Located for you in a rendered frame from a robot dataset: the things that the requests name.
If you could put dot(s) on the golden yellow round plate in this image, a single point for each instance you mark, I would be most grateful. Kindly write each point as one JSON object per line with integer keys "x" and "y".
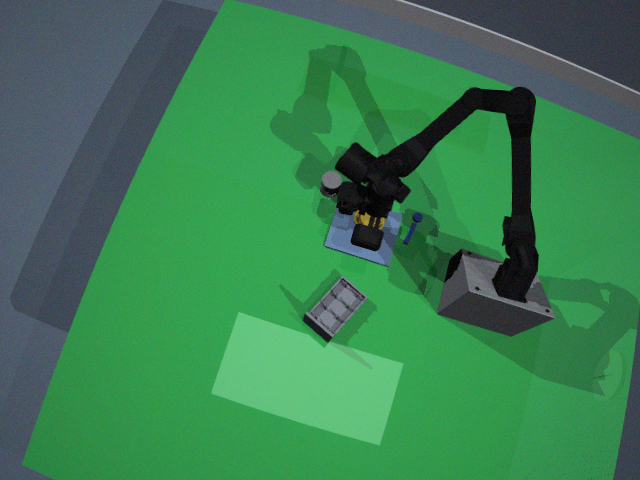
{"x": 364, "y": 219}

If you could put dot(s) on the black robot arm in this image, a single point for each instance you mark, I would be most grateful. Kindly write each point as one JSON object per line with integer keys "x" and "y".
{"x": 512, "y": 279}

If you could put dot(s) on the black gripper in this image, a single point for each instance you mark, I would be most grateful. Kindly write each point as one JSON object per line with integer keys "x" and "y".
{"x": 366, "y": 236}

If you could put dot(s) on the grey cylinder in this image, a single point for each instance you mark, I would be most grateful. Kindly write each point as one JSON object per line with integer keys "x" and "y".
{"x": 330, "y": 184}

